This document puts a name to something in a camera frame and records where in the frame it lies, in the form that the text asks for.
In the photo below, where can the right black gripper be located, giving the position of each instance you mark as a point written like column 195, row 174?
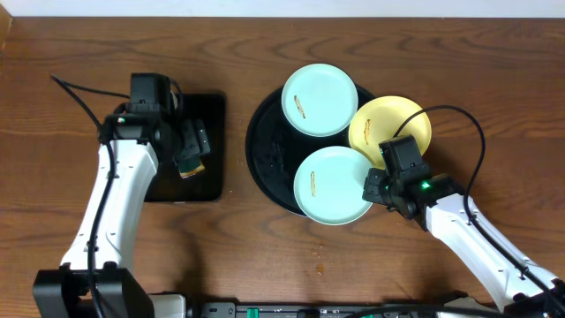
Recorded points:
column 372, row 189

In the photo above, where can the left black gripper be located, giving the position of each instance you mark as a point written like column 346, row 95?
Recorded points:
column 194, row 141

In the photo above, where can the green and yellow sponge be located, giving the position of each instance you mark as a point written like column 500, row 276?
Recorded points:
column 190, row 166

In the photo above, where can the yellow plate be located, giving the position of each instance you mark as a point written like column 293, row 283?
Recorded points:
column 379, row 119

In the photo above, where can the light blue plate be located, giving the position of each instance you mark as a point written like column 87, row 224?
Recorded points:
column 319, row 100
column 329, row 184

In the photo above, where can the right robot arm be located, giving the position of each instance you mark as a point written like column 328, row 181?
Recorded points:
column 517, row 285

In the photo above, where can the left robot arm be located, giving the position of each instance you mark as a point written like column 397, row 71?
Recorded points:
column 94, row 278

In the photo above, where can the black rectangular tray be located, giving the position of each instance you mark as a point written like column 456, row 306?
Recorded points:
column 167, row 185

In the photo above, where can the black round tray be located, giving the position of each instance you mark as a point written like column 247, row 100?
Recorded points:
column 274, row 149

